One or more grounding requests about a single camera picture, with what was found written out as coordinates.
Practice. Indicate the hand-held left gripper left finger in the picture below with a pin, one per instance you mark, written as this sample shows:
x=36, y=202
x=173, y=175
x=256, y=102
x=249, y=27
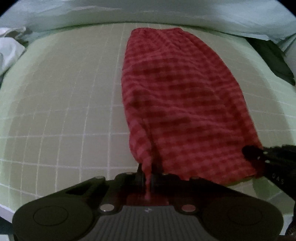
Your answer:
x=138, y=178

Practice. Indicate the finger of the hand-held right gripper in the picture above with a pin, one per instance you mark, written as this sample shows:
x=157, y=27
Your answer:
x=252, y=153

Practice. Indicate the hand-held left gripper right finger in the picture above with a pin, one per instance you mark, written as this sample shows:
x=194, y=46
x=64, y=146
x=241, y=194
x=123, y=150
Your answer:
x=159, y=180

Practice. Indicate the red checked cloth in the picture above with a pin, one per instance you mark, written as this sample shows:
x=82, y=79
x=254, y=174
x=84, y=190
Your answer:
x=180, y=97

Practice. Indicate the dark green cloth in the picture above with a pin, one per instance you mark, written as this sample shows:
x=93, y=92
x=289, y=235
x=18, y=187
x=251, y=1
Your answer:
x=275, y=60

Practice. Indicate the light blue carrot-print blanket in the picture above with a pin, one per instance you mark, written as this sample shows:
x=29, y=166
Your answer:
x=161, y=11

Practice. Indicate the white garment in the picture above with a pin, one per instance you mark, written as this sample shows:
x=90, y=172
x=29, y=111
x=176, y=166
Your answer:
x=9, y=51

